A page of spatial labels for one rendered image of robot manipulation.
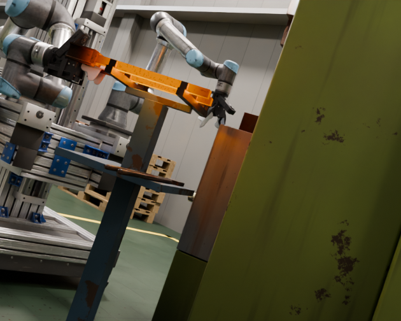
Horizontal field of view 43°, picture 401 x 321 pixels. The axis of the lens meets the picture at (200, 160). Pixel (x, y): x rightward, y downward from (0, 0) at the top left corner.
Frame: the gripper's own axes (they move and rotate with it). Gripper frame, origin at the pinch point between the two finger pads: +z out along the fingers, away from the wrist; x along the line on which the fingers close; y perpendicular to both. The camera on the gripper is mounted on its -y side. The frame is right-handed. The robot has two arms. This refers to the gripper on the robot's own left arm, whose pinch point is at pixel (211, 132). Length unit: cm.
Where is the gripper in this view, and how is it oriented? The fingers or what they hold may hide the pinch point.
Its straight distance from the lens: 242.7
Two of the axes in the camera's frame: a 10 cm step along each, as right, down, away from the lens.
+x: -6.5, -2.5, -7.2
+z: -3.3, 9.4, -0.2
